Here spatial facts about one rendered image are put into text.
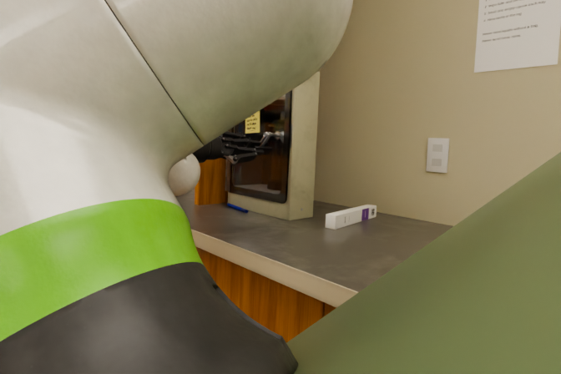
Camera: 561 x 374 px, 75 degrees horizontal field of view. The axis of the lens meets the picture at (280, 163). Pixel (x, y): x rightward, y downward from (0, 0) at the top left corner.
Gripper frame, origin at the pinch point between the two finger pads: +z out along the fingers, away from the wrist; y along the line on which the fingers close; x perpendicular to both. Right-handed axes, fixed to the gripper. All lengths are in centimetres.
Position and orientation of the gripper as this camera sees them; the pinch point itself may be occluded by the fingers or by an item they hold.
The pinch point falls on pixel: (260, 148)
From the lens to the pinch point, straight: 113.8
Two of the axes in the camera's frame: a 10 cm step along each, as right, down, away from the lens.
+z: 7.2, 0.0, 7.0
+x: -5.0, 6.9, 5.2
